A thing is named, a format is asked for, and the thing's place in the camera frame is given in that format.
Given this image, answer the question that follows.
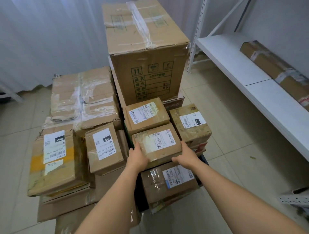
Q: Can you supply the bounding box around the narrow labelled cardboard box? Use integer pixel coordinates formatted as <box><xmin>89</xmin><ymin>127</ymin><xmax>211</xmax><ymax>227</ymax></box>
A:
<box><xmin>85</xmin><ymin>122</ymin><xmax>126</xmax><ymax>176</ymax></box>

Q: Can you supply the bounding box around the large tall cardboard box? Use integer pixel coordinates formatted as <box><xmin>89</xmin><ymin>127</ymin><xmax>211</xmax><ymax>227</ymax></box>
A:
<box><xmin>102</xmin><ymin>0</ymin><xmax>191</xmax><ymax>106</ymax></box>

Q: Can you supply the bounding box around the perforated white metal shelf post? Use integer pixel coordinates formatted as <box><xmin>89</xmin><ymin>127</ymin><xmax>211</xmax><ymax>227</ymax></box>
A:
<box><xmin>278</xmin><ymin>188</ymin><xmax>309</xmax><ymax>211</ymax></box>

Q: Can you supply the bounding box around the person's left hand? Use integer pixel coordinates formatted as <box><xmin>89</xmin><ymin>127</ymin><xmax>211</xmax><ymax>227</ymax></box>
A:
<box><xmin>126</xmin><ymin>141</ymin><xmax>150</xmax><ymax>173</ymax></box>

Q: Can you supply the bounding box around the white curtain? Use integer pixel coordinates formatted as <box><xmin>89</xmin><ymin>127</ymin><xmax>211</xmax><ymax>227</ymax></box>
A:
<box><xmin>0</xmin><ymin>0</ymin><xmax>208</xmax><ymax>95</ymax></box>

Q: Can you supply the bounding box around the flat cardboard sheet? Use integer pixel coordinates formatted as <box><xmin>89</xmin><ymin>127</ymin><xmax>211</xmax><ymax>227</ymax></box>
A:
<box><xmin>37</xmin><ymin>166</ymin><xmax>136</xmax><ymax>223</ymax></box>

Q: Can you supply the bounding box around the small taped labelled cardboard box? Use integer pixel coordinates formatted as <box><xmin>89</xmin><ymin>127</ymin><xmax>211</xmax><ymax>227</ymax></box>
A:
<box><xmin>131</xmin><ymin>123</ymin><xmax>183</xmax><ymax>170</ymax></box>

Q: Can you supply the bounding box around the wide heavily taped cardboard box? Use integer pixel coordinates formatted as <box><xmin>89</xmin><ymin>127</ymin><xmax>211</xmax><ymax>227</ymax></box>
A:
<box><xmin>43</xmin><ymin>66</ymin><xmax>123</xmax><ymax>132</ymax></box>

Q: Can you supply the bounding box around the white metal shelf rack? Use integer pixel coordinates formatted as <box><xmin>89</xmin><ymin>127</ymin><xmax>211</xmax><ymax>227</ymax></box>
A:
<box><xmin>185</xmin><ymin>0</ymin><xmax>309</xmax><ymax>162</ymax></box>

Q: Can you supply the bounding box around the person's right forearm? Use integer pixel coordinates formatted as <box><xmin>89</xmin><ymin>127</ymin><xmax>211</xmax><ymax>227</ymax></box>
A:
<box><xmin>189</xmin><ymin>162</ymin><xmax>307</xmax><ymax>234</ymax></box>

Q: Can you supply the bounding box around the person's right hand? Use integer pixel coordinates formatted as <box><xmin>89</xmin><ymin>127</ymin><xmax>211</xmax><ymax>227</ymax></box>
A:
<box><xmin>171</xmin><ymin>140</ymin><xmax>201</xmax><ymax>171</ymax></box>

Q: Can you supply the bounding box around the person's left forearm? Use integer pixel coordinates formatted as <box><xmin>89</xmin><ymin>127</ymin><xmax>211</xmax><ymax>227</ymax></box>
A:
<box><xmin>74</xmin><ymin>166</ymin><xmax>142</xmax><ymax>234</ymax></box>

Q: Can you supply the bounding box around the long taped cardboard box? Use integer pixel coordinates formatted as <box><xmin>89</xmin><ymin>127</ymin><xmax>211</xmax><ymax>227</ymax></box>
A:
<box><xmin>239</xmin><ymin>40</ymin><xmax>309</xmax><ymax>107</ymax></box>

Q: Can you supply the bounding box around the yellow taped labelled cardboard box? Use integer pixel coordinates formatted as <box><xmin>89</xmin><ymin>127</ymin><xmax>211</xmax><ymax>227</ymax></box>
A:
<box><xmin>27</xmin><ymin>128</ymin><xmax>90</xmax><ymax>197</ymax></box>

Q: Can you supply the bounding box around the crumpled tape labelled cardboard box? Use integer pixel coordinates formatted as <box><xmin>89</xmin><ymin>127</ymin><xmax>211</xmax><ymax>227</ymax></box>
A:
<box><xmin>141</xmin><ymin>161</ymin><xmax>200</xmax><ymax>214</ymax></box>

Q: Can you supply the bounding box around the red and white box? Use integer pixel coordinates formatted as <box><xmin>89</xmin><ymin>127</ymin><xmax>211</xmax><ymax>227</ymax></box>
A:
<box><xmin>191</xmin><ymin>142</ymin><xmax>208</xmax><ymax>157</ymax></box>

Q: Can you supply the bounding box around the speckled labelled cardboard box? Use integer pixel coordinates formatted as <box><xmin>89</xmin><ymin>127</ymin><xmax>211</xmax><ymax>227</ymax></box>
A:
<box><xmin>169</xmin><ymin>103</ymin><xmax>212</xmax><ymax>146</ymax></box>

